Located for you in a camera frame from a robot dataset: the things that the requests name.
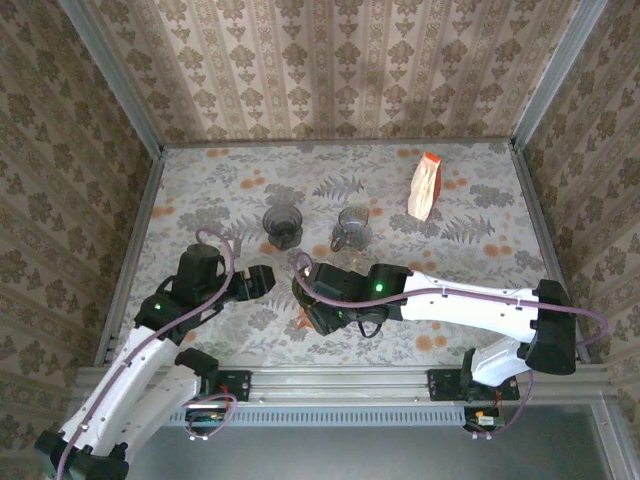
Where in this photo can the orange translucent cup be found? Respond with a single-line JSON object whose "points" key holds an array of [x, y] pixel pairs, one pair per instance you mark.
{"points": [[303, 322]]}

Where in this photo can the clear glass carafe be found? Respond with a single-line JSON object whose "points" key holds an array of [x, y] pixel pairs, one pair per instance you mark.
{"points": [[352, 260]]}

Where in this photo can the white orange filter bag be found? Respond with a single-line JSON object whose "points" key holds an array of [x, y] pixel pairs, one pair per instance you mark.
{"points": [[422, 195]]}

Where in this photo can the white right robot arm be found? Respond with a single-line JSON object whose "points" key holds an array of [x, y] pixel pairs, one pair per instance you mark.
{"points": [[475, 310]]}

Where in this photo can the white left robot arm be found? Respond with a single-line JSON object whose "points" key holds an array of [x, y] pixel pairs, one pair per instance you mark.
{"points": [[165, 390]]}

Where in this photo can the dark glass cup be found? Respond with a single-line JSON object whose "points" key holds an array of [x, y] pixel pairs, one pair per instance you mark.
{"points": [[282, 220]]}

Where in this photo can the aluminium extrusion mounting beam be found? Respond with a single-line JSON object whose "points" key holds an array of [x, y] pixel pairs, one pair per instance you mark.
{"points": [[340, 385]]}

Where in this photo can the floral patterned tablecloth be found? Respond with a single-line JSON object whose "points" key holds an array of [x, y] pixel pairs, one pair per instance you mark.
{"points": [[225, 175]]}

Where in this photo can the green circuit board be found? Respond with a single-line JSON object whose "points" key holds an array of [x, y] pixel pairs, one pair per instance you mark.
{"points": [[485, 420], [205, 417]]}

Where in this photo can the aluminium table edge rail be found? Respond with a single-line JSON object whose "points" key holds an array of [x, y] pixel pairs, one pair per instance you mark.
{"points": [[537, 210], [325, 143], [131, 255]]}

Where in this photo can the aluminium frame post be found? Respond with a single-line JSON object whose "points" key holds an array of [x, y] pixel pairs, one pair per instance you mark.
{"points": [[122, 85], [556, 75]]}

